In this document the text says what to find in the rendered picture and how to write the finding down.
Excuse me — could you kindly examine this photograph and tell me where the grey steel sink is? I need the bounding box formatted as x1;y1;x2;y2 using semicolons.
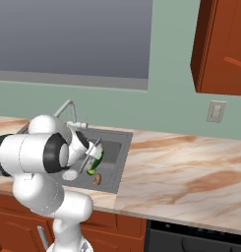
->
17;122;135;195

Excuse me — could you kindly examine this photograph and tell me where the red-brown drawer front panel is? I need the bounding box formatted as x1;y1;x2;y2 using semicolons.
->
82;209;148;232

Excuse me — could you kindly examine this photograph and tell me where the grey tap with white handle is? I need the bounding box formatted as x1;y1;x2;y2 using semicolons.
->
53;98;90;131

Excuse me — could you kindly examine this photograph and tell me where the grey window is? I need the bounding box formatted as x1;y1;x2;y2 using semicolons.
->
0;0;154;92

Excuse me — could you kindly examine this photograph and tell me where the black dishwasher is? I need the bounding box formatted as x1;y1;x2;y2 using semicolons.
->
144;219;241;252

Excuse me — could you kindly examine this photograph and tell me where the silver bar cupboard handle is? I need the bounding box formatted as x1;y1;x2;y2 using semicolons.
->
36;224;50;251

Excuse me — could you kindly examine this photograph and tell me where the brown potato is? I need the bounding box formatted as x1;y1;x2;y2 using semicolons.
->
91;173;103;186

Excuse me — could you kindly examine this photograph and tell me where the red-brown wall cupboard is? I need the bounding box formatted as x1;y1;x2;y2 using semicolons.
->
189;0;241;97

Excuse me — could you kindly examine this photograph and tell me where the black dishwasher handle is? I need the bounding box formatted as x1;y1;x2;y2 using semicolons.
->
181;236;241;252

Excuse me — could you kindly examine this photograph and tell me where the curved cupboard door handle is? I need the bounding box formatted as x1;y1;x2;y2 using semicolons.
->
222;55;241;72

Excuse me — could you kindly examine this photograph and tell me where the pale wall switch plate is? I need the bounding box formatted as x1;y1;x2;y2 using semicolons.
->
206;99;227;124

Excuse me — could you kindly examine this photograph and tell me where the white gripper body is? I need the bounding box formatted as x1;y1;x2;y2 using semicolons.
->
73;145;97;165

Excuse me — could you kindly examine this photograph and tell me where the red-brown base cupboard door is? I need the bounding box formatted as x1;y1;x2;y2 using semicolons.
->
80;225;147;252
0;210;55;252

